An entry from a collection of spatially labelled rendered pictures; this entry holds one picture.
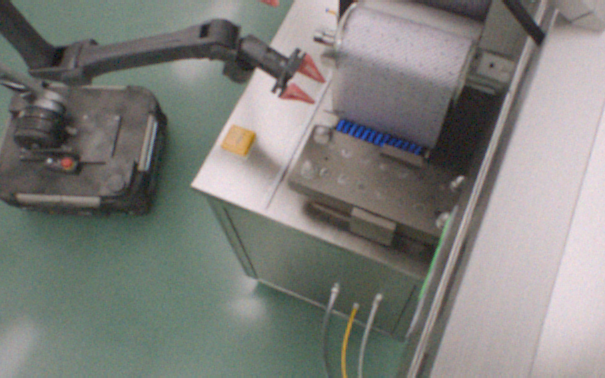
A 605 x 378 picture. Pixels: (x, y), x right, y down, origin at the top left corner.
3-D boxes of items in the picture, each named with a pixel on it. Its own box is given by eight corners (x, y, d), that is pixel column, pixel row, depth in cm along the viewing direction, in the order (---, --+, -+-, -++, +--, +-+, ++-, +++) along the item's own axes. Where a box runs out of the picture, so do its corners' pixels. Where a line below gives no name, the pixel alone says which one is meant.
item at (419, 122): (339, 116, 137) (339, 70, 120) (433, 149, 132) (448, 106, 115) (338, 118, 137) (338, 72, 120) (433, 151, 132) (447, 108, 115)
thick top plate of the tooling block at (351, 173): (315, 135, 141) (315, 122, 136) (474, 192, 133) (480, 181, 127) (289, 189, 135) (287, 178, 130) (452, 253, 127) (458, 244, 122)
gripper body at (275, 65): (276, 96, 131) (248, 79, 129) (295, 61, 134) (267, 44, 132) (284, 86, 125) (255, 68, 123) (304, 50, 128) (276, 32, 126)
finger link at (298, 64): (311, 104, 133) (277, 83, 131) (324, 80, 136) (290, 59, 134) (322, 94, 127) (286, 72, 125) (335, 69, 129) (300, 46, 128)
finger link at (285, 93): (305, 115, 132) (271, 94, 130) (318, 91, 135) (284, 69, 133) (316, 106, 126) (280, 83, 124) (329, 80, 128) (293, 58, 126)
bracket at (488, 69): (481, 57, 112) (484, 51, 110) (511, 66, 110) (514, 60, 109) (473, 77, 110) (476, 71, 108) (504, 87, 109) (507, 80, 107)
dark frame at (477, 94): (355, 98, 153) (358, 51, 135) (476, 138, 146) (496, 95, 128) (344, 120, 151) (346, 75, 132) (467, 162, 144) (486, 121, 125)
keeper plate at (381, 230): (353, 224, 137) (354, 206, 127) (392, 239, 135) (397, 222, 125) (349, 233, 136) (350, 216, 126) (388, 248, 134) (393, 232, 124)
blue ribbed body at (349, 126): (341, 122, 138) (341, 115, 135) (426, 152, 133) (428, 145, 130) (335, 134, 137) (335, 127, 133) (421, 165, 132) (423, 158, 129)
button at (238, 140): (233, 127, 151) (231, 122, 149) (257, 136, 150) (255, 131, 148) (221, 148, 149) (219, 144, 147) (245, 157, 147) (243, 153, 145)
